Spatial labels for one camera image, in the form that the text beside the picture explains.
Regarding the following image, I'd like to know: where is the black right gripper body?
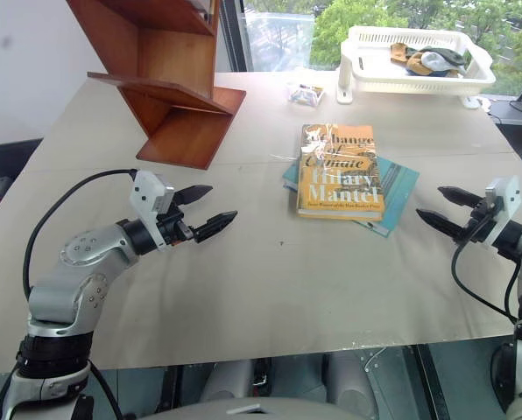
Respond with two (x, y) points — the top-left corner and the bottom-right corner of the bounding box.
(461, 195), (499, 246)

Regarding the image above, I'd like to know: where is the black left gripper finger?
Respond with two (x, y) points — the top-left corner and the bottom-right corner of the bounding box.
(193, 210), (239, 244)
(175, 185), (215, 207)

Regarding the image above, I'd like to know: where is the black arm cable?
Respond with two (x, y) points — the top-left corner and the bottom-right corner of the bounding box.
(22, 168), (138, 304)
(450, 218), (522, 326)

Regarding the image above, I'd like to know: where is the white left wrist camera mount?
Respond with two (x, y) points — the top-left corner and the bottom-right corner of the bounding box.
(129, 171), (176, 253)

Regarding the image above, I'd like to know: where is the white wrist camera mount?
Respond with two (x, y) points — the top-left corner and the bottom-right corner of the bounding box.
(129, 171), (176, 253)
(483, 175), (522, 248)

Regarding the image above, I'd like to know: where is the small clear plastic bag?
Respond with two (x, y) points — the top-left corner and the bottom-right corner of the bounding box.
(286, 80), (326, 108)

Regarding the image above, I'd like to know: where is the grey green sock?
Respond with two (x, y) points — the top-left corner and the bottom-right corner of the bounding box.
(418, 45), (469, 71)

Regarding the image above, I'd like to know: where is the brown wooden bookshelf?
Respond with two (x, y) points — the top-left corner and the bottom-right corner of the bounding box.
(65, 0), (248, 172)

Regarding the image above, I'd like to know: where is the white sock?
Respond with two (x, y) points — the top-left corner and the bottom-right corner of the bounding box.
(420, 51), (467, 76)

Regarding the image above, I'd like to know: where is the orange Hilary Mantel book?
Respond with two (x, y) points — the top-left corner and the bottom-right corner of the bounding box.
(295, 123), (386, 222)

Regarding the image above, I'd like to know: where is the grey robot torso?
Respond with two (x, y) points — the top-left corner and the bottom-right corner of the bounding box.
(133, 348), (378, 420)

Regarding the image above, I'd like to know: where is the white plastic basket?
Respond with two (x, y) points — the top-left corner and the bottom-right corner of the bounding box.
(335, 24), (497, 110)

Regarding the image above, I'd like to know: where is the dark black case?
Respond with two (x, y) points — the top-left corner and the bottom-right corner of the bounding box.
(0, 137), (45, 234)

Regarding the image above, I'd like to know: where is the black left shoulder cable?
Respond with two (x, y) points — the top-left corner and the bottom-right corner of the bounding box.
(87, 361), (125, 420)

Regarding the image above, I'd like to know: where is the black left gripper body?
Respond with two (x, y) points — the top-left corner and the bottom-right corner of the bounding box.
(156, 193), (196, 249)

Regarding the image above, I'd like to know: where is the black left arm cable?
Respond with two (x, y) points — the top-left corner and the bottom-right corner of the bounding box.
(22, 168), (138, 304)

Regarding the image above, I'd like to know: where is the black window frame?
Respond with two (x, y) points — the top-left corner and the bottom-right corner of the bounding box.
(218, 0), (250, 74)

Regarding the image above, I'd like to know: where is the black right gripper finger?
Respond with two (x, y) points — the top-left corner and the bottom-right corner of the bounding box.
(415, 207), (466, 244)
(436, 185), (482, 209)

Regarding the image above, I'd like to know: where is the black side desk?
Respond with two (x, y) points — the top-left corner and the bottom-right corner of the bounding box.
(487, 98), (522, 159)

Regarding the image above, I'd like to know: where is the teal book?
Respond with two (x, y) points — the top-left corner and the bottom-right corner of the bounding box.
(281, 156), (421, 239)

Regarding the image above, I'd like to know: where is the mustard yellow cloth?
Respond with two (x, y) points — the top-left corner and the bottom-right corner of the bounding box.
(389, 42), (425, 76)

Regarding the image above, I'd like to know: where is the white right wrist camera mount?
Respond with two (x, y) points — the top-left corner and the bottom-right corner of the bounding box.
(483, 175), (522, 248)

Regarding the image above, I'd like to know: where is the black table frame bar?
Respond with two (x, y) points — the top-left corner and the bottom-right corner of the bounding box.
(415, 343), (451, 420)

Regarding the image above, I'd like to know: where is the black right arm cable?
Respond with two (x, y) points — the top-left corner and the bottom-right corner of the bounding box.
(450, 218), (522, 326)

